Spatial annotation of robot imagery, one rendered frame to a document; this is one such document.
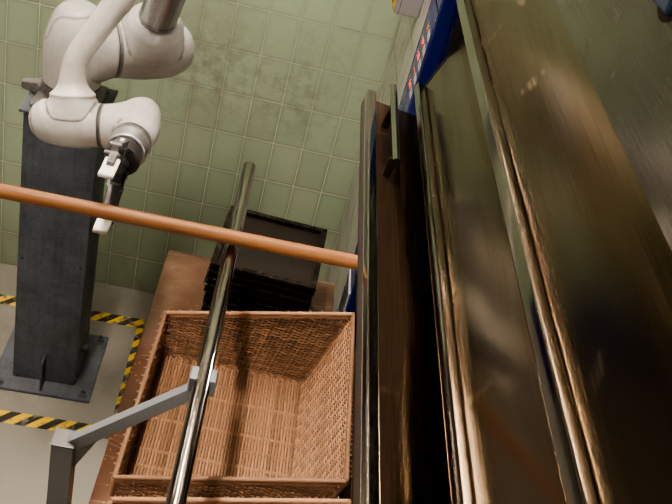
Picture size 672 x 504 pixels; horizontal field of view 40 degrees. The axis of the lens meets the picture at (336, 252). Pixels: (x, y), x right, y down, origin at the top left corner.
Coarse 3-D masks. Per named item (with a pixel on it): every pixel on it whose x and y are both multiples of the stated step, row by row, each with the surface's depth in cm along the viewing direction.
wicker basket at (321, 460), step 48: (192, 336) 234; (240, 336) 234; (288, 336) 233; (336, 336) 232; (144, 384) 209; (240, 384) 236; (288, 384) 240; (336, 384) 215; (144, 432) 216; (288, 432) 227; (336, 432) 201; (144, 480) 186; (192, 480) 185; (240, 480) 185; (288, 480) 184; (336, 480) 184
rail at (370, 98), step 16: (368, 96) 195; (368, 112) 189; (368, 128) 183; (368, 144) 177; (368, 160) 172; (368, 176) 167; (368, 192) 163; (368, 208) 158; (368, 224) 154; (368, 240) 150; (368, 256) 147; (368, 272) 143; (368, 288) 140; (368, 304) 136; (368, 320) 133; (368, 336) 130; (368, 352) 128; (368, 368) 125; (368, 384) 122; (368, 400) 120; (368, 416) 117; (368, 432) 115; (368, 448) 113; (368, 464) 111; (368, 480) 109; (368, 496) 107
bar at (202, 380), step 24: (240, 192) 201; (240, 216) 193; (216, 288) 173; (216, 312) 166; (216, 336) 162; (192, 384) 153; (144, 408) 158; (168, 408) 157; (192, 408) 146; (72, 432) 165; (96, 432) 161; (192, 432) 142; (72, 456) 164; (192, 456) 139; (48, 480) 168; (72, 480) 171
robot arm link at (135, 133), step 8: (120, 128) 200; (128, 128) 200; (136, 128) 201; (112, 136) 198; (120, 136) 198; (128, 136) 198; (136, 136) 198; (144, 136) 201; (136, 144) 199; (144, 144) 200; (144, 152) 200; (144, 160) 201
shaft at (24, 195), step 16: (0, 192) 177; (16, 192) 177; (32, 192) 178; (64, 208) 179; (80, 208) 179; (96, 208) 179; (112, 208) 180; (144, 224) 180; (160, 224) 180; (176, 224) 181; (192, 224) 181; (224, 240) 182; (240, 240) 182; (256, 240) 182; (272, 240) 183; (304, 256) 184; (320, 256) 184; (336, 256) 184; (352, 256) 185
